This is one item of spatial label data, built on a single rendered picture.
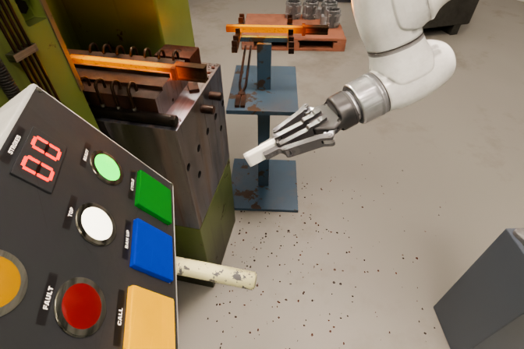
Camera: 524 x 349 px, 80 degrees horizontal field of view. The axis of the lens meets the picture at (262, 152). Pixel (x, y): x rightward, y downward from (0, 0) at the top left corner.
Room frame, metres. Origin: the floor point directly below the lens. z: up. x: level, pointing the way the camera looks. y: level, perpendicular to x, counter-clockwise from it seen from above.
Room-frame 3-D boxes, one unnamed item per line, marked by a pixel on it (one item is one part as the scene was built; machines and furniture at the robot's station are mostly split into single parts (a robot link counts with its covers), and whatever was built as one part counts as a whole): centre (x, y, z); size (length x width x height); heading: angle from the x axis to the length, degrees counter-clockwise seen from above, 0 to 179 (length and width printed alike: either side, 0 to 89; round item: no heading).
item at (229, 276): (0.41, 0.23, 0.62); 0.44 x 0.05 x 0.05; 78
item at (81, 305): (0.13, 0.18, 1.09); 0.05 x 0.03 x 0.04; 168
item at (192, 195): (0.87, 0.46, 0.69); 0.56 x 0.38 x 0.45; 78
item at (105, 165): (0.32, 0.23, 1.09); 0.05 x 0.03 x 0.04; 168
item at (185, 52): (0.96, 0.27, 0.95); 0.12 x 0.09 x 0.07; 78
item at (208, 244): (0.87, 0.46, 0.23); 0.56 x 0.38 x 0.47; 78
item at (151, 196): (0.33, 0.18, 1.01); 0.07 x 0.05 x 0.07; 13
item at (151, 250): (0.23, 0.16, 1.01); 0.07 x 0.05 x 0.07; 13
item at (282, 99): (1.26, -0.01, 0.67); 0.40 x 0.30 x 0.02; 177
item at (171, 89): (0.81, 0.46, 0.96); 0.42 x 0.20 x 0.09; 78
